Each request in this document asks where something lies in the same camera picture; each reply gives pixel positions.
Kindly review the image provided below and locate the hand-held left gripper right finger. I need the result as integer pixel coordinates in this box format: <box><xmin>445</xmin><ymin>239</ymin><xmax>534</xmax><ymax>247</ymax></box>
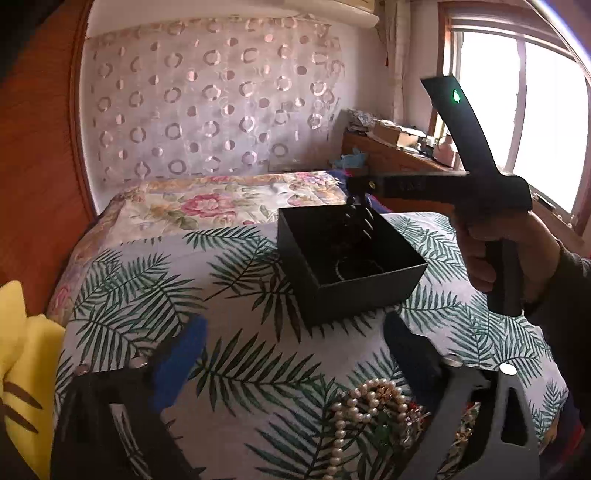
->
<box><xmin>383</xmin><ymin>311</ymin><xmax>542</xmax><ymax>480</ymax></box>

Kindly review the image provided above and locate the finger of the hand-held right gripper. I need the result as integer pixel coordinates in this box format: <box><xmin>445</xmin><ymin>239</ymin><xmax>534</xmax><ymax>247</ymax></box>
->
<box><xmin>345</xmin><ymin>172</ymin><xmax>393</xmax><ymax>201</ymax></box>

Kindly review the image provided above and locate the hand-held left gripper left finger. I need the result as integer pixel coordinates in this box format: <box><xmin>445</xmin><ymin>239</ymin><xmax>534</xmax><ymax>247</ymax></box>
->
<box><xmin>50</xmin><ymin>315</ymin><xmax>209</xmax><ymax>480</ymax></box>

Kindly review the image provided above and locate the dark bead chain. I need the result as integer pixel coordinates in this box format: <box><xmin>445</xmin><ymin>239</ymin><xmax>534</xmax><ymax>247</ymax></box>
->
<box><xmin>346</xmin><ymin>196</ymin><xmax>376</xmax><ymax>234</ymax></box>

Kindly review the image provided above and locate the pile of gold jewelry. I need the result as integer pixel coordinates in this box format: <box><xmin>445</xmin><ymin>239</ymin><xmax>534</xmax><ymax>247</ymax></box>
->
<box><xmin>369</xmin><ymin>399</ymin><xmax>483</xmax><ymax>462</ymax></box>

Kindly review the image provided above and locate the white pearl necklace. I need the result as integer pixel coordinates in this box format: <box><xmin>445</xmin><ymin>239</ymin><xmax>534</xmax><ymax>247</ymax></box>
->
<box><xmin>329</xmin><ymin>377</ymin><xmax>413</xmax><ymax>480</ymax></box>

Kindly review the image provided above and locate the black square box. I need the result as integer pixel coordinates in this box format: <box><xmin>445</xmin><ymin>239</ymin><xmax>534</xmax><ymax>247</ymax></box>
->
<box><xmin>276</xmin><ymin>206</ymin><xmax>428</xmax><ymax>330</ymax></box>

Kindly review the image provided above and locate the person's right forearm dark sleeve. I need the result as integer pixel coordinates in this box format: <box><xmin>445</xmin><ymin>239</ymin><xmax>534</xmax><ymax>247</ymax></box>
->
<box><xmin>521</xmin><ymin>240</ymin><xmax>591</xmax><ymax>432</ymax></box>

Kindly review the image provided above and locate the blue crumpled cloth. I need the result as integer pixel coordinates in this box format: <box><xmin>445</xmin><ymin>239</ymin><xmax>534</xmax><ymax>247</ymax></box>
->
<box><xmin>332</xmin><ymin>150</ymin><xmax>370</xmax><ymax>171</ymax></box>

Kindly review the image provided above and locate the wooden side cabinet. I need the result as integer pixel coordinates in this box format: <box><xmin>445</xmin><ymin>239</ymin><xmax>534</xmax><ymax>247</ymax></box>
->
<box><xmin>341</xmin><ymin>130</ymin><xmax>573</xmax><ymax>252</ymax></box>

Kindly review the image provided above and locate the cardboard box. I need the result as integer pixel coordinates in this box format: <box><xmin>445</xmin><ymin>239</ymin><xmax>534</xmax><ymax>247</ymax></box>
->
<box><xmin>372</xmin><ymin>119</ymin><xmax>428</xmax><ymax>148</ymax></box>

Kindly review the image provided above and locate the green leaf print blanket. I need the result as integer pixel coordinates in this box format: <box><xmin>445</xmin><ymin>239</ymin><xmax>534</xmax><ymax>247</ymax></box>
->
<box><xmin>53</xmin><ymin>211</ymin><xmax>570</xmax><ymax>480</ymax></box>

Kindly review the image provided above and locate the yellow plush pillow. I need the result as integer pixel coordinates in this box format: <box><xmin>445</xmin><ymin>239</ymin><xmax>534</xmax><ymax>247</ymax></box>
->
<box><xmin>0</xmin><ymin>279</ymin><xmax>66</xmax><ymax>480</ymax></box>

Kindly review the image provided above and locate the floral pillow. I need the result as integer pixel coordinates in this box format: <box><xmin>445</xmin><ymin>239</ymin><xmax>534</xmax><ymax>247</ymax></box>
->
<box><xmin>46</xmin><ymin>170</ymin><xmax>352</xmax><ymax>326</ymax></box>

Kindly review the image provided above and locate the circle pattern sheer curtain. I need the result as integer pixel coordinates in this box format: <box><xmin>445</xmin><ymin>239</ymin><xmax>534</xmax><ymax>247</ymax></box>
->
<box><xmin>82</xmin><ymin>16</ymin><xmax>352</xmax><ymax>185</ymax></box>

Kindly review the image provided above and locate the wooden bed headboard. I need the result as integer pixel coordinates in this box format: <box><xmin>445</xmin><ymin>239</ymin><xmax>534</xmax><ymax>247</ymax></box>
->
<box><xmin>0</xmin><ymin>0</ymin><xmax>100</xmax><ymax>319</ymax></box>

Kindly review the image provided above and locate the window with wooden frame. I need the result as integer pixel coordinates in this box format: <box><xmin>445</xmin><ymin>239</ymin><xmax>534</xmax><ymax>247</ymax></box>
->
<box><xmin>428</xmin><ymin>0</ymin><xmax>591</xmax><ymax>227</ymax></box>

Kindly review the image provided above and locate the dark bead bracelet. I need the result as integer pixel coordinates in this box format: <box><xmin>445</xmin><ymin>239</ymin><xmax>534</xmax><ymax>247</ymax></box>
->
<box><xmin>336</xmin><ymin>257</ymin><xmax>385</xmax><ymax>282</ymax></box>

